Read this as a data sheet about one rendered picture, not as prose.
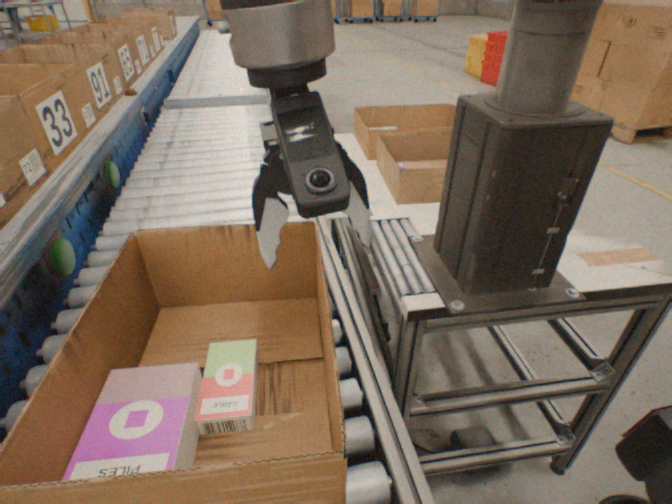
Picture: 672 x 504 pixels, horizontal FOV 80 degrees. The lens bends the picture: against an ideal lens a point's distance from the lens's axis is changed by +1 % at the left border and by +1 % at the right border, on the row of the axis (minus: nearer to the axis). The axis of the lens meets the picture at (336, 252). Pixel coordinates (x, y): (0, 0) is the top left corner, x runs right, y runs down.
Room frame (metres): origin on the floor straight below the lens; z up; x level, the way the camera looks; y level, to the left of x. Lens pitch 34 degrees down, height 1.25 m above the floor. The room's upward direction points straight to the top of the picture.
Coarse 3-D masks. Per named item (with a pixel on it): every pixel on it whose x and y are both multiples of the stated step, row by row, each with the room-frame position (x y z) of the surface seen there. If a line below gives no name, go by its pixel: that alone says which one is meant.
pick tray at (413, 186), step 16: (384, 144) 1.13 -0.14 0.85; (400, 144) 1.23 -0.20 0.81; (416, 144) 1.23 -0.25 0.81; (432, 144) 1.24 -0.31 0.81; (448, 144) 1.25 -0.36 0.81; (384, 160) 1.10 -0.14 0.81; (400, 160) 1.23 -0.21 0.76; (416, 160) 1.23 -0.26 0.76; (432, 160) 1.23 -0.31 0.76; (384, 176) 1.09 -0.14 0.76; (400, 176) 0.94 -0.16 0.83; (416, 176) 0.95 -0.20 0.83; (432, 176) 0.95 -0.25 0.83; (400, 192) 0.94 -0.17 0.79; (416, 192) 0.95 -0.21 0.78; (432, 192) 0.95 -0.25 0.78
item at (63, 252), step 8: (56, 240) 0.62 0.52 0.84; (64, 240) 0.63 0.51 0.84; (56, 248) 0.60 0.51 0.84; (64, 248) 0.62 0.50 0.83; (72, 248) 0.65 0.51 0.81; (56, 256) 0.59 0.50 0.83; (64, 256) 0.61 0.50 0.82; (72, 256) 0.63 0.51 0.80; (56, 264) 0.59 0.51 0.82; (64, 264) 0.60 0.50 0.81; (72, 264) 0.62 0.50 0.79; (64, 272) 0.59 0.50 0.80; (72, 272) 0.61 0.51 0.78
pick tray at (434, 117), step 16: (368, 112) 1.54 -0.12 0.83; (384, 112) 1.55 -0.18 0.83; (400, 112) 1.56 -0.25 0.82; (416, 112) 1.56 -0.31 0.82; (432, 112) 1.57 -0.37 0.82; (448, 112) 1.58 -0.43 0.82; (400, 128) 1.55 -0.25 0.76; (416, 128) 1.28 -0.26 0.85; (432, 128) 1.28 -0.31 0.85; (448, 128) 1.29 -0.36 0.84; (368, 144) 1.26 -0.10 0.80
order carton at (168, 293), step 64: (128, 256) 0.49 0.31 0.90; (192, 256) 0.54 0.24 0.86; (256, 256) 0.55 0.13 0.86; (320, 256) 0.47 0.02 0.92; (128, 320) 0.43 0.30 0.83; (192, 320) 0.50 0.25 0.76; (256, 320) 0.50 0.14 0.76; (320, 320) 0.49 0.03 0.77; (64, 384) 0.27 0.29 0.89; (320, 384) 0.37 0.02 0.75; (0, 448) 0.19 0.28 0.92; (64, 448) 0.23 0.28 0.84; (256, 448) 0.27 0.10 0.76; (320, 448) 0.27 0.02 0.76
